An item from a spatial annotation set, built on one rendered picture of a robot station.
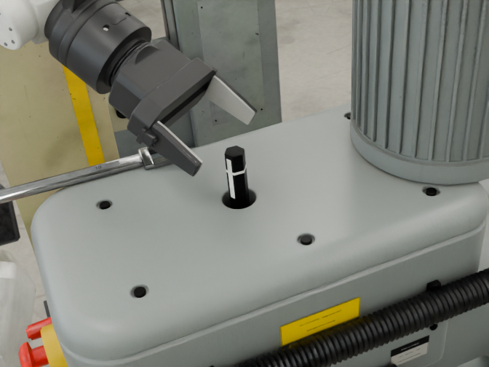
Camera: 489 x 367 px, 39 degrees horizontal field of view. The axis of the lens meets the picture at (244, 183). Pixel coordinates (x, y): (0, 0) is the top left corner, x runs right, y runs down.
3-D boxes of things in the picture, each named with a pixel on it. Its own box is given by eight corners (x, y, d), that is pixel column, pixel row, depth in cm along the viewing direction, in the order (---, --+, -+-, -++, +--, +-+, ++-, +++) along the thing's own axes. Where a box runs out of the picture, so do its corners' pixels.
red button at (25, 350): (28, 388, 76) (17, 365, 73) (23, 361, 79) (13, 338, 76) (58, 377, 77) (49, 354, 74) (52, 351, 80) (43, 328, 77)
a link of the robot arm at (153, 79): (200, 108, 81) (122, 46, 82) (228, 50, 74) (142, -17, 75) (132, 166, 73) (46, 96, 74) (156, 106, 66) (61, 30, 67)
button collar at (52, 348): (59, 391, 76) (45, 356, 73) (50, 352, 81) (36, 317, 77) (77, 384, 77) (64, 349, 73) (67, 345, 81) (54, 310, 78)
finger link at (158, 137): (195, 176, 70) (148, 138, 71) (205, 158, 68) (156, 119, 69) (186, 185, 69) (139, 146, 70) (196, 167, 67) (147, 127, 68)
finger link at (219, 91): (256, 110, 74) (212, 75, 75) (245, 129, 77) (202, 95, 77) (263, 103, 76) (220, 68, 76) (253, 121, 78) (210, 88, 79)
